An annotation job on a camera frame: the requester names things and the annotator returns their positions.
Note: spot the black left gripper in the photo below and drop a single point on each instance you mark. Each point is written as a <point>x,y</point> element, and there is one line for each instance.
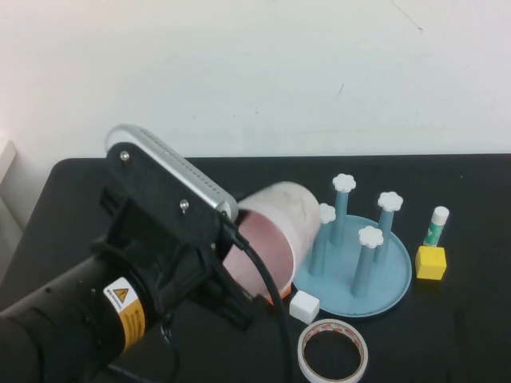
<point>167,263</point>

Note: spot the pink plastic cup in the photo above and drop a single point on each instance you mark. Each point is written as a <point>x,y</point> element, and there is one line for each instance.
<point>287,207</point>

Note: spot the blue cup stand white caps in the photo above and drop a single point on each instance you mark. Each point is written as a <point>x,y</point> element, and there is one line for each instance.
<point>343,287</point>

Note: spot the white foam cube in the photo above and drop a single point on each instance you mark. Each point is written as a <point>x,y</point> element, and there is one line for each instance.
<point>303,307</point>

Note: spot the white double-sided tape roll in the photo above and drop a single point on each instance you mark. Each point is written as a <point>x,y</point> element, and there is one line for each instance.
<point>333,325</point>

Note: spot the yellow foam cube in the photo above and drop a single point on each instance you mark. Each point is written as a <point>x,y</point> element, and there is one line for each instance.
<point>430,263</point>

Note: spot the white green glue stick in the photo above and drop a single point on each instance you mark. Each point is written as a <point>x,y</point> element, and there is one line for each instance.
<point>434,233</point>

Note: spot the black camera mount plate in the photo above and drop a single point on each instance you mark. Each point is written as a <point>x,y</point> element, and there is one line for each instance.
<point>159,195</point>

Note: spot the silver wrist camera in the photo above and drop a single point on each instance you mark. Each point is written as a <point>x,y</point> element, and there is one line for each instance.
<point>175,163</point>

